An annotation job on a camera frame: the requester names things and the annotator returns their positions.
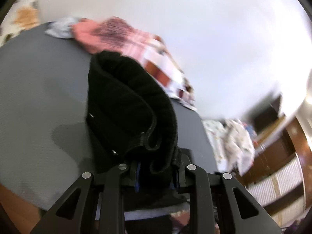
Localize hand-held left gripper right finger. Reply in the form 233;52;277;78
171;164;284;234

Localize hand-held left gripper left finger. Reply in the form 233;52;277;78
30;162;142;234

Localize black pants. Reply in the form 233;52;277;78
85;51;193;206

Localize white floral bedding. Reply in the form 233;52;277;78
202;118;256;176

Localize white slatted panel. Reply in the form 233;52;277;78
246;156;306;225

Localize brown wooden cabinet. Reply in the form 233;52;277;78
241;116;312;215

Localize dark cabinet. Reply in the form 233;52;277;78
244;95;282;132

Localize grey mesh mattress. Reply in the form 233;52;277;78
0;21;218;222

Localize pink patterned blanket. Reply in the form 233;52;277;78
72;17;197;111

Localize light grey cloth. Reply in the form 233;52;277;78
44;17;82;39

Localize white floral pillow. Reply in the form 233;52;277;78
0;0;41;47

